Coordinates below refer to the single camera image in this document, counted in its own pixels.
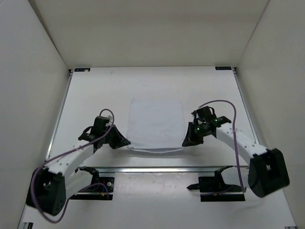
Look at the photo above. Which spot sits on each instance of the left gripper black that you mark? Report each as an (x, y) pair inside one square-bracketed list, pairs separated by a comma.
[(120, 141)]

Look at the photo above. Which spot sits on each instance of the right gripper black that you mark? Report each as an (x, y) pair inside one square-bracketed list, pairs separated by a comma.
[(190, 139)]

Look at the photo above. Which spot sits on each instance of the white skirt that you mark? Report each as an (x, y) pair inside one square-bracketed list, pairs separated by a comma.
[(156, 126)]

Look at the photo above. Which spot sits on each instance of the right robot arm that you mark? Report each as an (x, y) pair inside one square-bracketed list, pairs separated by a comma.
[(266, 170)]

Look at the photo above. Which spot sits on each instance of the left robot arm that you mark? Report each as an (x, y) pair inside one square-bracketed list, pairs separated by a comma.
[(64, 176)]

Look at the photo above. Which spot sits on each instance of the right blue corner label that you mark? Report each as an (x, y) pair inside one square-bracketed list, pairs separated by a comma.
[(223, 68)]

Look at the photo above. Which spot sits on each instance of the blue corner label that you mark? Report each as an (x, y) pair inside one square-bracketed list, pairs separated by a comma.
[(82, 69), (223, 68)]

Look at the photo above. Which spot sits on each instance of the left blue corner label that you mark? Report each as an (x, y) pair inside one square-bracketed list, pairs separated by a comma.
[(82, 69)]

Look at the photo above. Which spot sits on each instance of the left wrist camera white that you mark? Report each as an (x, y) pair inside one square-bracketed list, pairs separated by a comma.
[(110, 121)]

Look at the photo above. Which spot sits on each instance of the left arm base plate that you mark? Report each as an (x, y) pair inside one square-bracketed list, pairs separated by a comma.
[(101, 186)]

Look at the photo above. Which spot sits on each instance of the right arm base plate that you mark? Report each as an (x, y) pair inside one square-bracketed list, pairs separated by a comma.
[(214, 189)]

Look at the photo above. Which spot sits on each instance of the aluminium front rail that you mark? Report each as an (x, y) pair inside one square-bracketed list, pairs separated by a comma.
[(157, 169)]

